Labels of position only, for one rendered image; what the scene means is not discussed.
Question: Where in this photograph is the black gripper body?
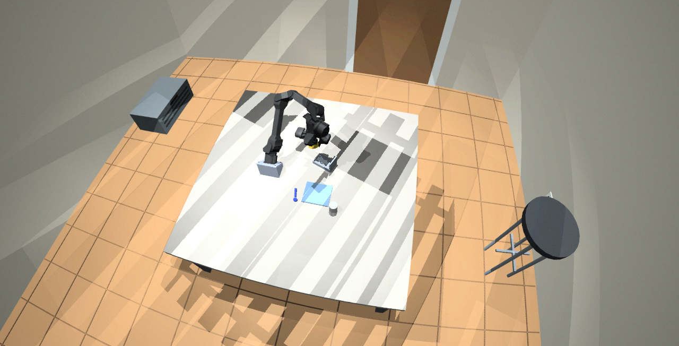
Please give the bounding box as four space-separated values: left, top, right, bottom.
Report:
295 127 331 145

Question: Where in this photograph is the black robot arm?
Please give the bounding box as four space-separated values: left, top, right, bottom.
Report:
263 90 330 165

